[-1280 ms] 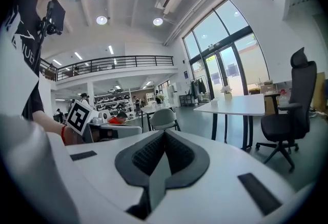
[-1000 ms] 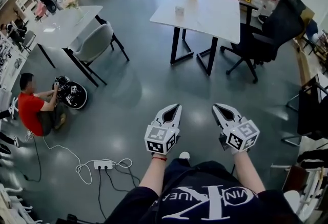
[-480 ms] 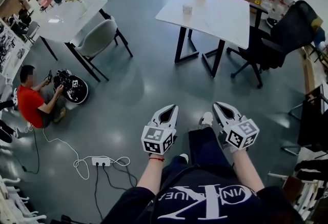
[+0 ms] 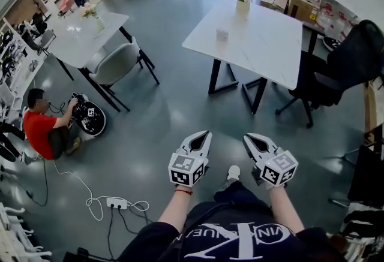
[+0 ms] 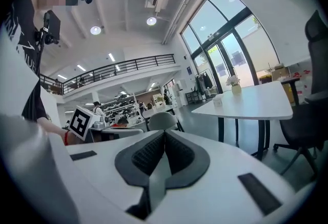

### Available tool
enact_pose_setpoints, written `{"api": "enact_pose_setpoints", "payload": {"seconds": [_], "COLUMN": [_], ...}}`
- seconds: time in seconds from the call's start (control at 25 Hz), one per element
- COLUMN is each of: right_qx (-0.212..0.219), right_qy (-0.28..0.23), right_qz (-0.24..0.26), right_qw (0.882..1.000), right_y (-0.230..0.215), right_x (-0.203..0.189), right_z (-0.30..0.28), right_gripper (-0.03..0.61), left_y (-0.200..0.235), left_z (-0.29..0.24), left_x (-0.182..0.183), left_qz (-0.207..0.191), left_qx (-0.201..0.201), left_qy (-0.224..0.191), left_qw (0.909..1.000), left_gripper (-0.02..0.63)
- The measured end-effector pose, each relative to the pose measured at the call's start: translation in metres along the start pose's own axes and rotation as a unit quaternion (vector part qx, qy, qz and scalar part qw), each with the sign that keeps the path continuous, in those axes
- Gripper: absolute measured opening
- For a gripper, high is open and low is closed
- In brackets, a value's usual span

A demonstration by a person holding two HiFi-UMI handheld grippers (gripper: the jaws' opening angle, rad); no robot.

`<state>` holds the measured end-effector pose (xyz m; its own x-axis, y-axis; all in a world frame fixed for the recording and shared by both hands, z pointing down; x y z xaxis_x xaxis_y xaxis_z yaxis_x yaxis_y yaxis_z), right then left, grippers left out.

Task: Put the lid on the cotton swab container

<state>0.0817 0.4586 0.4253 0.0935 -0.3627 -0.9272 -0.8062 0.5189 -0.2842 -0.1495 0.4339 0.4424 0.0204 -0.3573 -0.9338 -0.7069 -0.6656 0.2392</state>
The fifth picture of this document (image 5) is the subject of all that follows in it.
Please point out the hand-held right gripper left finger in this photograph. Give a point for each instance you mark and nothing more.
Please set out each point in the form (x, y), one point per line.
(143, 159)

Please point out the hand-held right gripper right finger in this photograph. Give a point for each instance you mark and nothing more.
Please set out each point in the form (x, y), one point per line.
(184, 159)

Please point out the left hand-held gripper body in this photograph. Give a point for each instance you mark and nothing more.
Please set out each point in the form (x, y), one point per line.
(80, 122)

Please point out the person's left forearm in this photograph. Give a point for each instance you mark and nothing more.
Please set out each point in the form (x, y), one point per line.
(52, 127)

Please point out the white round-backed chair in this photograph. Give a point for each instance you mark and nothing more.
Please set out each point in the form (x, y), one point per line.
(162, 120)

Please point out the white storage shelves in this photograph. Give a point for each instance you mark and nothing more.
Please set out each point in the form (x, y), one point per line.
(123, 109)

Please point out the black balcony railing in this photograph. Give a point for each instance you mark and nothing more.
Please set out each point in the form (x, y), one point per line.
(115, 69)

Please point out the white cabinet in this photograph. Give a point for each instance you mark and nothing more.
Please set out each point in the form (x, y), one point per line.
(181, 92)

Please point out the clothes rack with dark clothes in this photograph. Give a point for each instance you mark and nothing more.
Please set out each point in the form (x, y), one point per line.
(203, 82)

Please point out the white table with black legs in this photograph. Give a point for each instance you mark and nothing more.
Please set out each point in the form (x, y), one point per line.
(246, 102)

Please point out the white flowers in pot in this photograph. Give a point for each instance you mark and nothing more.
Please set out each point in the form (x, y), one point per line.
(234, 83)

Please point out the round ceiling light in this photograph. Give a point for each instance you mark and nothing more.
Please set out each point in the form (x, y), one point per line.
(151, 21)
(95, 30)

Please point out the black device on pole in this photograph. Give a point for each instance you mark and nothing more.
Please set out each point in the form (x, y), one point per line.
(52, 27)

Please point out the person's black printed t-shirt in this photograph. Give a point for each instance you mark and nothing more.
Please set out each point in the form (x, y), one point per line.
(21, 36)

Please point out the glass entrance doors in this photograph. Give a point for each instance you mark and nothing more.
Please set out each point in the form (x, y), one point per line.
(225, 46)

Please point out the black mesh office chair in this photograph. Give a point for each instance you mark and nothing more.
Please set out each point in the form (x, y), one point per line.
(305, 123)

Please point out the cardboard box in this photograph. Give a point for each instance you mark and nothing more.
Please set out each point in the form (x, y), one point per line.
(280, 72)

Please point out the blue wall poster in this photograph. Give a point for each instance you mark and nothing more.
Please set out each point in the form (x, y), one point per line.
(189, 70)

